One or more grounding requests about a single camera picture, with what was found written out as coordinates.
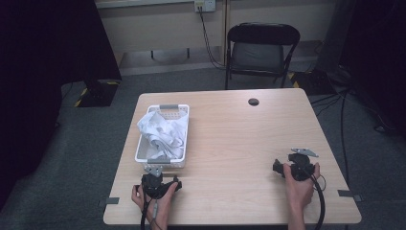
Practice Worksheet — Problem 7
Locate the person's left hand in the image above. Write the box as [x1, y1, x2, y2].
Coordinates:
[131, 182, 179, 222]

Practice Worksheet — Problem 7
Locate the white plastic basket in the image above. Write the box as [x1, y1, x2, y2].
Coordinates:
[134, 103, 191, 170]

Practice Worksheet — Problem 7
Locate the black folding chair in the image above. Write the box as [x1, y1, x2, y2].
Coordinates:
[224, 22, 302, 91]

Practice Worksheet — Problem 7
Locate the white wall socket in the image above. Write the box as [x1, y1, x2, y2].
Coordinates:
[193, 0, 217, 13]

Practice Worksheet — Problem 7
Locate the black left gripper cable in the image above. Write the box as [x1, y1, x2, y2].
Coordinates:
[140, 191, 151, 230]

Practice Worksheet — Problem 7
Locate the black wall socket cable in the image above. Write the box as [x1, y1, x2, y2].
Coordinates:
[197, 7, 227, 71]

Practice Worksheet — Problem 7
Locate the black yellow-striped floor box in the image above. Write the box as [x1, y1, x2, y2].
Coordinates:
[287, 70, 337, 97]

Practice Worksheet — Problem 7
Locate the white cloth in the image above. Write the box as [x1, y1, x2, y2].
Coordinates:
[136, 110, 190, 160]

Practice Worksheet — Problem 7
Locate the dark curtain with stand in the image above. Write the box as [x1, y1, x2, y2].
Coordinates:
[315, 0, 406, 137]

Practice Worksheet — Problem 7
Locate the black floor cable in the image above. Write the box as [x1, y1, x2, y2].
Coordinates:
[309, 89, 352, 187]

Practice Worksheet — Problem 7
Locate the thick black right gripper cable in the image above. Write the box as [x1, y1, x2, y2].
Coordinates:
[306, 173, 327, 230]

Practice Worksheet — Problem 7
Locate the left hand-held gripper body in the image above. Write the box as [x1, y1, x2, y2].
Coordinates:
[141, 164, 176, 199]

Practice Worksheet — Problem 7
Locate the black yellow-striped stand base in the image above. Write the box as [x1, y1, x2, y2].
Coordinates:
[74, 79, 122, 108]

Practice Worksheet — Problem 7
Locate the large black curtain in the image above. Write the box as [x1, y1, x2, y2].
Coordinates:
[0, 0, 123, 210]

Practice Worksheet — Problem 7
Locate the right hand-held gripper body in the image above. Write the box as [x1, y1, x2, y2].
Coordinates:
[282, 147, 320, 182]

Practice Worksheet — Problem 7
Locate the person's right hand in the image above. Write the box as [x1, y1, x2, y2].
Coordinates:
[282, 162, 321, 213]

